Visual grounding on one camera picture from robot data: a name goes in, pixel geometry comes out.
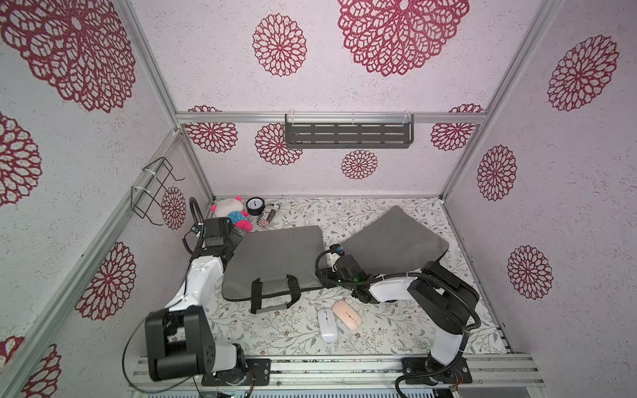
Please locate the black wire wall rack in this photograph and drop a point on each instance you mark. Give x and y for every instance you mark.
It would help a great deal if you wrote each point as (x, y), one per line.
(144, 195)

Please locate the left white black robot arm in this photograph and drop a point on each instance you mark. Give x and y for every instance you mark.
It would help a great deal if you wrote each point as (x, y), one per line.
(179, 340)

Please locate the grey metal wall shelf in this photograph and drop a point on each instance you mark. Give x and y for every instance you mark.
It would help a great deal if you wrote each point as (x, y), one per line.
(351, 135)

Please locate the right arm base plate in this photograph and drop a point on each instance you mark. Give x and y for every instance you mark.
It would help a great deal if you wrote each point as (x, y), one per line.
(429, 372)

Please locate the grey laptop bag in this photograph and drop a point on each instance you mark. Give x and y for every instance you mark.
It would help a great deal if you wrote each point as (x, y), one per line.
(395, 243)
(271, 270)

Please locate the small striped tool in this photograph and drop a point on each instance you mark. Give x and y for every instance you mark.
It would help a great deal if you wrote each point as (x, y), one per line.
(268, 214)

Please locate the aluminium front rail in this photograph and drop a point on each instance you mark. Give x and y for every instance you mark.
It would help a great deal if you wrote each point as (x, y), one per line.
(381, 371)

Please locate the pink white plush toy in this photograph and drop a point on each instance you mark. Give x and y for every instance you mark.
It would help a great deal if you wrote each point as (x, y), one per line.
(234, 209)

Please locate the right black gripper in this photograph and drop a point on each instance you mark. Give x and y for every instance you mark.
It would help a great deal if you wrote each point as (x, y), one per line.
(346, 264)

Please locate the pink computer mouse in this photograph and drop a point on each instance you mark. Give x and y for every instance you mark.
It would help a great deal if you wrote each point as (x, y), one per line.
(343, 311)

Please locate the white computer mouse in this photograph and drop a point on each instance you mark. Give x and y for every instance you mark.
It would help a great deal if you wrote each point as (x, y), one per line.
(327, 325)

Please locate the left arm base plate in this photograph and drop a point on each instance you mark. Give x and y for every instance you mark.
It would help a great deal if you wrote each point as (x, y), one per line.
(254, 372)

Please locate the black round gauge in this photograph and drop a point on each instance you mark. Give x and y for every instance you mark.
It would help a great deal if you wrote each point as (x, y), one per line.
(255, 206)

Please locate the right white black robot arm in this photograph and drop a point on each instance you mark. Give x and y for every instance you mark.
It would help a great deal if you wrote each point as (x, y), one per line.
(448, 301)

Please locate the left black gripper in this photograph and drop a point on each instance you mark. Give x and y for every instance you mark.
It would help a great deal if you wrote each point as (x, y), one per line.
(235, 235)

